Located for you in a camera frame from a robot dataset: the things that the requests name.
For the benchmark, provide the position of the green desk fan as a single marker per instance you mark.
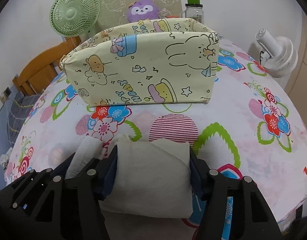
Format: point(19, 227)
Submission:
point(73, 18)

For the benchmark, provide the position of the grey plaid pillow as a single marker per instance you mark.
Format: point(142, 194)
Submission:
point(20, 109)

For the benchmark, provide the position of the glass mason jar mug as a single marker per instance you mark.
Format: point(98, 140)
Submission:
point(194, 11)

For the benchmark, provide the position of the yellow cartoon fabric basket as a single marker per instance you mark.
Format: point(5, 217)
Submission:
point(171, 60)

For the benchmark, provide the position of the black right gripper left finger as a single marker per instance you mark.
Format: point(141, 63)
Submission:
point(90, 187)

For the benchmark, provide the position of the white cloth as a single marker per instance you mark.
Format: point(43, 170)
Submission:
point(152, 179)
point(89, 148)

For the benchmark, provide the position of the purple plush toy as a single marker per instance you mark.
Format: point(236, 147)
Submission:
point(142, 10)

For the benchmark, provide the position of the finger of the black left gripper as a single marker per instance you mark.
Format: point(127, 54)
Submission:
point(30, 205)

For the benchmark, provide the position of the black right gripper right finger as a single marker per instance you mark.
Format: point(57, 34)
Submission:
point(234, 208)

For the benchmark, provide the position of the white standing fan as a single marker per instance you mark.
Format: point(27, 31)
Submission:
point(279, 56)

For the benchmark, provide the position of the floral tablecloth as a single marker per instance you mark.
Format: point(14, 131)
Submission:
point(250, 127)

